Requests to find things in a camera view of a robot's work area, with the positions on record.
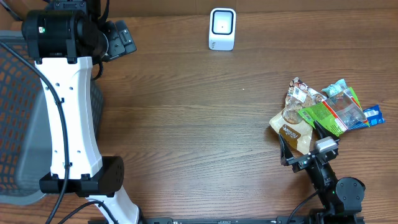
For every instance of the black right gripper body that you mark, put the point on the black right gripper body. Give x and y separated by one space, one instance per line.
300 162

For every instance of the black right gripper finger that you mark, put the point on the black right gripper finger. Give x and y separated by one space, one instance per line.
285 154
323 132

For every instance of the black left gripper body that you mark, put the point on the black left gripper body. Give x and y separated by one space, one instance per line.
119 43

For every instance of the Haribo gummy worms bag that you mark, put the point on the Haribo gummy worms bag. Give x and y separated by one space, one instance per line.
337 113

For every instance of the beige paper pouch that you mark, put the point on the beige paper pouch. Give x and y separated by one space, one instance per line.
293 128

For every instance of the light teal snack packet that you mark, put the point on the light teal snack packet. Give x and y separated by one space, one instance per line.
334 89

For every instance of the blue snack bar wrapper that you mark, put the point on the blue snack bar wrapper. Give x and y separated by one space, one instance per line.
374 116

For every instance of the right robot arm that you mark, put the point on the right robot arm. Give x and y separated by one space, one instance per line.
341 198

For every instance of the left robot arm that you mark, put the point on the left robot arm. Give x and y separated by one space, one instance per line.
66 40

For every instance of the white barcode scanner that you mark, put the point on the white barcode scanner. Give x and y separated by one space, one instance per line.
222 29

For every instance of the grey plastic mesh basket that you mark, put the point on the grey plastic mesh basket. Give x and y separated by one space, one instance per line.
26 143

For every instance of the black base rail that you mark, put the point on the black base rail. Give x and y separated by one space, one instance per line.
224 221

